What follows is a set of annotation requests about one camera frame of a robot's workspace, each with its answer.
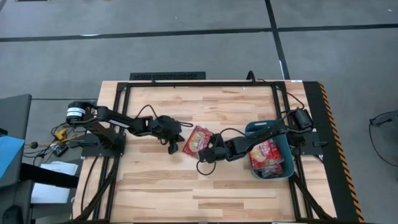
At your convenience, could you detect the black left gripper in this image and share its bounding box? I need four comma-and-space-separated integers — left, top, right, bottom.
154, 114, 187, 156

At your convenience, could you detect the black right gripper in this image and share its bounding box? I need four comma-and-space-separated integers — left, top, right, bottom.
198, 134, 234, 163

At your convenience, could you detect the black floor vent grille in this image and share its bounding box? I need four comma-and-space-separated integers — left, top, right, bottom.
129, 71, 206, 81

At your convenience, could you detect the blue plastic basket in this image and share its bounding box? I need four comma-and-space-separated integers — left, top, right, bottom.
244, 120, 295, 181

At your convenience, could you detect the small black box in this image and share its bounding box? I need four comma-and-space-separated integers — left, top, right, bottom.
52, 143, 69, 157

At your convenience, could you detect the black mat with hazard stripes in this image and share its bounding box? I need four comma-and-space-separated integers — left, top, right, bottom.
303, 81, 365, 223

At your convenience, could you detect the white paper sheet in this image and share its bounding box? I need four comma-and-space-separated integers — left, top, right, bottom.
30, 161, 79, 205

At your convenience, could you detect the grey chair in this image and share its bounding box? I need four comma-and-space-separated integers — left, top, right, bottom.
0, 94, 32, 187

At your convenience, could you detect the blue folder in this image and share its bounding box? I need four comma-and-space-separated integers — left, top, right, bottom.
0, 135, 25, 180

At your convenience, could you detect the grey floor device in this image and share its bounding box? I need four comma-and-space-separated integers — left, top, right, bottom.
369, 109, 398, 128

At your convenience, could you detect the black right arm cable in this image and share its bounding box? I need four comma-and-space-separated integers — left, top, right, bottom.
195, 159, 218, 176

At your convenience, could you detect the black left wrist camera cable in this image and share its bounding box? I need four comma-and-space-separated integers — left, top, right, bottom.
136, 104, 160, 121

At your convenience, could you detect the black metal table frame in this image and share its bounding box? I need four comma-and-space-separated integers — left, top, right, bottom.
73, 80, 338, 223

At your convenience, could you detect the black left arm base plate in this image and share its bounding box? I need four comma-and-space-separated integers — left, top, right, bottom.
81, 132, 127, 157

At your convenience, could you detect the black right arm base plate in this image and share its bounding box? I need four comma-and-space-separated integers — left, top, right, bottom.
290, 130, 329, 156

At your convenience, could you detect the yellow cable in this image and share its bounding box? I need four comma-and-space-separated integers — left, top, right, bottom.
54, 128, 68, 141

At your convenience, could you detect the black strap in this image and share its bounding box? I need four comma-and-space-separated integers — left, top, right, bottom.
19, 162, 80, 189

